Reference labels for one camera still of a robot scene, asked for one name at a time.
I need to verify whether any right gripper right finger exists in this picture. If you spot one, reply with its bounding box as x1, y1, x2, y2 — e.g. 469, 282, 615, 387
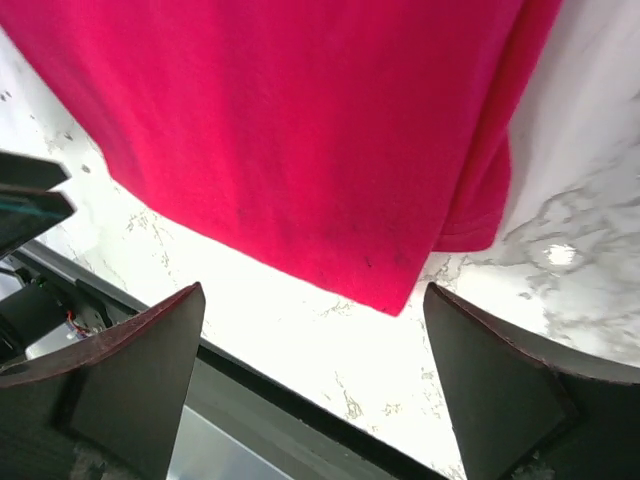
423, 283, 639, 479

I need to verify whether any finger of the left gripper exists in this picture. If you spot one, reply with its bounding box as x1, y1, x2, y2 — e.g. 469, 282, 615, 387
0, 151, 70, 191
1, 189, 75, 259

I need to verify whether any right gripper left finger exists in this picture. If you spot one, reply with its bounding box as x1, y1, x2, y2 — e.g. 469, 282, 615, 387
1, 283, 205, 479

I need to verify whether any red t-shirt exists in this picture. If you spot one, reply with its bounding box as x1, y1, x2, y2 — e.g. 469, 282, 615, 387
1, 0, 560, 315

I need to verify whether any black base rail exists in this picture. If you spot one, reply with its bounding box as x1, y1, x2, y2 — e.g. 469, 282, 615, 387
1, 241, 436, 479

